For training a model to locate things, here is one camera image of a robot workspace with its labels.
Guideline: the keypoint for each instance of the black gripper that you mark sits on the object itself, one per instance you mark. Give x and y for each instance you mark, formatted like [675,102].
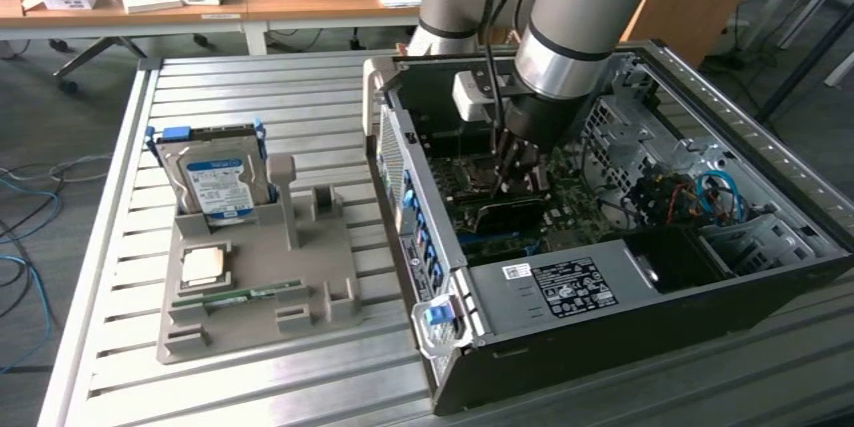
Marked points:
[544,122]

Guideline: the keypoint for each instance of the black Nvidia graphics card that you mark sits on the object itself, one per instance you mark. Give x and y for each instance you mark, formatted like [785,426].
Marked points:
[511,214]

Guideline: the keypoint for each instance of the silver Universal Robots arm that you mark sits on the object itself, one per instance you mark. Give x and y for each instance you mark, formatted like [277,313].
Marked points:
[588,22]

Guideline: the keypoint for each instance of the metal drive cage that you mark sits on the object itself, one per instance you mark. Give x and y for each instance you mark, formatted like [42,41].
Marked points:
[635,147]

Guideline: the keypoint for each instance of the metal CPU socket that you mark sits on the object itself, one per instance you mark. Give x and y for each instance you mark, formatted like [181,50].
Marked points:
[477,179]

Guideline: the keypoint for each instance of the green motherboard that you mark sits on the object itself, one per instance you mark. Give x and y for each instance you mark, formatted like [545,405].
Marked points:
[581,227]

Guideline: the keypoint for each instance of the blue expansion slot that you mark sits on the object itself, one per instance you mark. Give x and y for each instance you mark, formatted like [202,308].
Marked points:
[494,238]

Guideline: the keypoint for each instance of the wooden cabinet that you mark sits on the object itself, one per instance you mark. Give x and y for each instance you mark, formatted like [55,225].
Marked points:
[688,7]

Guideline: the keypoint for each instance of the grey power supply unit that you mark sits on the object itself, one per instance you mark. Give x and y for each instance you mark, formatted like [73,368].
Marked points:
[508,307]

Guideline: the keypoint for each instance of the metal disk bay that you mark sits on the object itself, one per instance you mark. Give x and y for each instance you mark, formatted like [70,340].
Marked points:
[761,247]

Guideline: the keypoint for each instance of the blue case release latch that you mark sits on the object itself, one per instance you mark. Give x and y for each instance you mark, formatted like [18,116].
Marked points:
[441,317]

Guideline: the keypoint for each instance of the black open PC case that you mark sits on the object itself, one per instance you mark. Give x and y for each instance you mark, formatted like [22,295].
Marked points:
[635,347]

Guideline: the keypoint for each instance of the hard disk with blue carrier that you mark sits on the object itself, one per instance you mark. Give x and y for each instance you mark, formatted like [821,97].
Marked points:
[221,187]

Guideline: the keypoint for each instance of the grey plastic parts rack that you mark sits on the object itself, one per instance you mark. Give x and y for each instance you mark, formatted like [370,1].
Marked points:
[268,267]

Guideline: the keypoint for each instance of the green RAM stick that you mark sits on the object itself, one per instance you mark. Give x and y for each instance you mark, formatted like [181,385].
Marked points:
[234,294]

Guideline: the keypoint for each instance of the silver CPU chip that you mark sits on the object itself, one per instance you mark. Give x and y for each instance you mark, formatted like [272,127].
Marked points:
[204,265]

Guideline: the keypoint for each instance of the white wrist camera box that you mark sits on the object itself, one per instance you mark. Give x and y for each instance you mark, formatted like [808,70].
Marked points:
[470,97]

